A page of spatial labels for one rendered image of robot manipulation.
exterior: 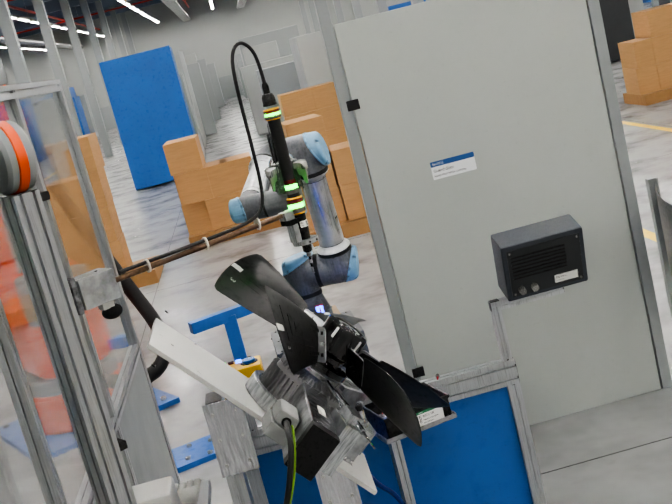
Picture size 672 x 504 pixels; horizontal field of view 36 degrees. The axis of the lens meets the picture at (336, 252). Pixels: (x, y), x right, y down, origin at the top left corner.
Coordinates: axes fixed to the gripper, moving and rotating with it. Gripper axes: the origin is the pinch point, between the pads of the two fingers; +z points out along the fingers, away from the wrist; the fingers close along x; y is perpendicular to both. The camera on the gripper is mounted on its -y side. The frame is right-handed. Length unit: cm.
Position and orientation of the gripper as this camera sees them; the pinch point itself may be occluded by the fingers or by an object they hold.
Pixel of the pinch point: (286, 169)
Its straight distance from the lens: 270.0
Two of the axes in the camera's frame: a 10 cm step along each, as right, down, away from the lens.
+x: -9.6, 2.6, -0.6
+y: 2.4, 9.5, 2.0
